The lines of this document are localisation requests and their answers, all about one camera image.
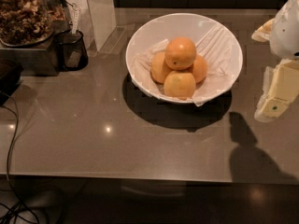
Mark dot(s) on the white paper bowl liner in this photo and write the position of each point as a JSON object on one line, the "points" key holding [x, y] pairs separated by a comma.
{"points": [[215, 43]]}

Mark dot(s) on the dark object at left edge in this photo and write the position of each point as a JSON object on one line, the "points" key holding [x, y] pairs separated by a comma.
{"points": [[10, 74]]}

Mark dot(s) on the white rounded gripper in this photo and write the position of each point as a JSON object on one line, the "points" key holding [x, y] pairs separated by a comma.
{"points": [[286, 32]]}

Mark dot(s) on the white bowl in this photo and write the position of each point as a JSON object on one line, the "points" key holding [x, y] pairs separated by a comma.
{"points": [[182, 22]]}

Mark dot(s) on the steel box stand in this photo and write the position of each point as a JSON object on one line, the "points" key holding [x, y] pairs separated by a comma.
{"points": [[41, 59]]}

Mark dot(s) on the black mesh cup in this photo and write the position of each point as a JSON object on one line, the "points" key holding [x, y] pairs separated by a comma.
{"points": [[71, 49]]}

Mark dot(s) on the glass dome of granola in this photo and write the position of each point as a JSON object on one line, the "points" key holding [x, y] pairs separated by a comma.
{"points": [[24, 22]]}

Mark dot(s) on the white pillar panel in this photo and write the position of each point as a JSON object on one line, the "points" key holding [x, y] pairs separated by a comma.
{"points": [[97, 21]]}

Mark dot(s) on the orange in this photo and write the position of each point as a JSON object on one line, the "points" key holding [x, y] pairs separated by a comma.
{"points": [[159, 69], [199, 69], [180, 85], [180, 53]]}

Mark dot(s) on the white utensil in cup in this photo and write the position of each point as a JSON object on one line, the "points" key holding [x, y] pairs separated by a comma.
{"points": [[75, 18]]}

